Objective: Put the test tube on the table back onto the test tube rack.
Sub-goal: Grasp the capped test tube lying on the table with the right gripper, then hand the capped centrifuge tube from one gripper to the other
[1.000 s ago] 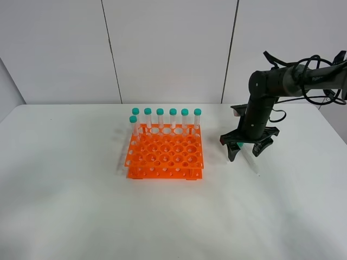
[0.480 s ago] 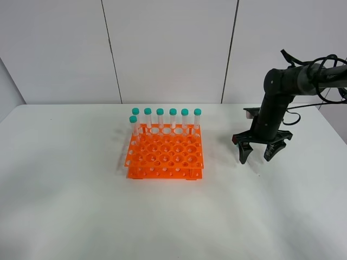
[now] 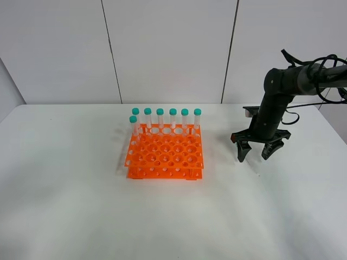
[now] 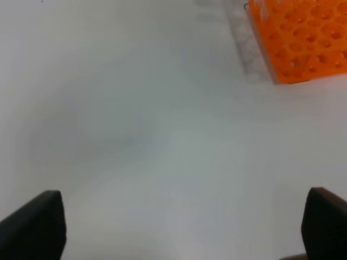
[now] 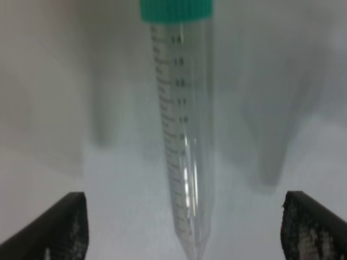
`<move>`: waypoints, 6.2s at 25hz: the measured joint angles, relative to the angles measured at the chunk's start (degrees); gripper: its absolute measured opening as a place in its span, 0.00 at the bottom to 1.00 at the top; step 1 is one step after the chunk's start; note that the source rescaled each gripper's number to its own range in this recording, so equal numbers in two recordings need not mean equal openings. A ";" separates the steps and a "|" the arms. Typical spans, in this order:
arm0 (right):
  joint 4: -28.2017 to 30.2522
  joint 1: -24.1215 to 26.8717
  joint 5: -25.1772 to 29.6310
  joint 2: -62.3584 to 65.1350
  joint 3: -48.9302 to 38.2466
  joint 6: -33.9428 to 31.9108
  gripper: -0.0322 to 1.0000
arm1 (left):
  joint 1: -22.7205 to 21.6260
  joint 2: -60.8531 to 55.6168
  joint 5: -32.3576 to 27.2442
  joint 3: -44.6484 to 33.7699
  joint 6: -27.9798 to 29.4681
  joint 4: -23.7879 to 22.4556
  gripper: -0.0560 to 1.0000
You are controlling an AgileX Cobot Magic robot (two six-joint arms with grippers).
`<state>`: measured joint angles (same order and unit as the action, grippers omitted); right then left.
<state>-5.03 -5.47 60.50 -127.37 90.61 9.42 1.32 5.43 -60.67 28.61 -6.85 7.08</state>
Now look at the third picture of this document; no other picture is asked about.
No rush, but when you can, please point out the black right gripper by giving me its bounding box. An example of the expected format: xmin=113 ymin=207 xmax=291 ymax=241
xmin=231 ymin=114 xmax=291 ymax=163

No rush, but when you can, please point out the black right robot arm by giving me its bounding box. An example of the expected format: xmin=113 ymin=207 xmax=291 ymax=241
xmin=231 ymin=61 xmax=346 ymax=162

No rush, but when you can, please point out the rack tube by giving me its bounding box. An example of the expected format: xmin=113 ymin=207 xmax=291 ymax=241
xmin=181 ymin=108 xmax=189 ymax=129
xmin=169 ymin=108 xmax=177 ymax=129
xmin=144 ymin=107 xmax=152 ymax=129
xmin=194 ymin=108 xmax=202 ymax=129
xmin=156 ymin=108 xmax=164 ymax=129
xmin=132 ymin=107 xmax=140 ymax=128
xmin=129 ymin=115 xmax=140 ymax=144

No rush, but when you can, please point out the orange test tube rack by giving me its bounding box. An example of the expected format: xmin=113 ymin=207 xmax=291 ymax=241
xmin=124 ymin=123 xmax=204 ymax=180

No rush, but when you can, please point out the rack tube front left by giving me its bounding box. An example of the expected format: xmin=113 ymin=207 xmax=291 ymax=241
xmin=129 ymin=115 xmax=140 ymax=144

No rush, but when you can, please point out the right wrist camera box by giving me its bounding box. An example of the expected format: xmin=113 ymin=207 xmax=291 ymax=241
xmin=243 ymin=106 xmax=260 ymax=118

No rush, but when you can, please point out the black right camera cable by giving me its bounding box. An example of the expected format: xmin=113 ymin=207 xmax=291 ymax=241
xmin=280 ymin=49 xmax=347 ymax=126

